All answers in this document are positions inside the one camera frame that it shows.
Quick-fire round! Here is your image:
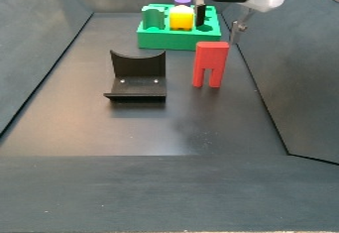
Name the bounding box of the green notched block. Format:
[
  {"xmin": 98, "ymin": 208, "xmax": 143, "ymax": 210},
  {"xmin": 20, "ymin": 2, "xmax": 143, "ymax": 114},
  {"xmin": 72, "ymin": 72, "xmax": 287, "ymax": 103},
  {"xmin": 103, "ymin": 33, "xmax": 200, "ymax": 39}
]
[{"xmin": 142, "ymin": 6, "xmax": 166, "ymax": 30}]

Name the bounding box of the red two-pronged block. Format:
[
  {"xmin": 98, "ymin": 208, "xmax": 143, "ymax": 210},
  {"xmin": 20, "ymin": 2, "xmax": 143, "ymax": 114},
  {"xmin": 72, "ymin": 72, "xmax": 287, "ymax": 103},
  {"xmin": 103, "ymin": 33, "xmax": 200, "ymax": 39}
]
[{"xmin": 192, "ymin": 42, "xmax": 230, "ymax": 88}]

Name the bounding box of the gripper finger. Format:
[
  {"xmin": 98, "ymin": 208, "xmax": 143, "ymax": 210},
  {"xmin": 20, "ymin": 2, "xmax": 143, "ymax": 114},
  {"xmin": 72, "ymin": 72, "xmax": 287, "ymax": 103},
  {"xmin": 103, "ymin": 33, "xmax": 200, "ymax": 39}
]
[
  {"xmin": 194, "ymin": 0, "xmax": 207, "ymax": 27},
  {"xmin": 230, "ymin": 8, "xmax": 255, "ymax": 45}
]

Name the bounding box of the purple cylinder block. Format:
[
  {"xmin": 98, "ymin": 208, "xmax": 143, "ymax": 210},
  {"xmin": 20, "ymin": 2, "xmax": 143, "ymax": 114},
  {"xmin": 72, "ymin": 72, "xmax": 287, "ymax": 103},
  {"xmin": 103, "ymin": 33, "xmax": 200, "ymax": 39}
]
[{"xmin": 175, "ymin": 0, "xmax": 192, "ymax": 6}]

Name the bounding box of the yellow-orange pentagon block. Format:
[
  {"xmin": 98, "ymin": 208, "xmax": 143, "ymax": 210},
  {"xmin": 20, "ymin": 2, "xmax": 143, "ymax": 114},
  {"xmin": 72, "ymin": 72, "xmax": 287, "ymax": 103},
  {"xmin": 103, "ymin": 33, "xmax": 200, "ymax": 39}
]
[{"xmin": 170, "ymin": 5, "xmax": 195, "ymax": 31}]

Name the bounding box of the green shape-sorter base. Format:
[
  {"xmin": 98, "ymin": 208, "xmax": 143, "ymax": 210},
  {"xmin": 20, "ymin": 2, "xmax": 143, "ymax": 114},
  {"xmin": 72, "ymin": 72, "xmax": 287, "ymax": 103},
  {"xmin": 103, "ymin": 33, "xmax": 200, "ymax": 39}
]
[{"xmin": 136, "ymin": 4, "xmax": 222, "ymax": 51}]

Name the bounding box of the black curved holder fixture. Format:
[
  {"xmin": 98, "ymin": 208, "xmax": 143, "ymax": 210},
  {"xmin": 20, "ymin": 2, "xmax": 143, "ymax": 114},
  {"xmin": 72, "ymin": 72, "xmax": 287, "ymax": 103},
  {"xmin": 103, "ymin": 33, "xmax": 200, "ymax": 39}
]
[{"xmin": 103, "ymin": 51, "xmax": 167, "ymax": 101}]

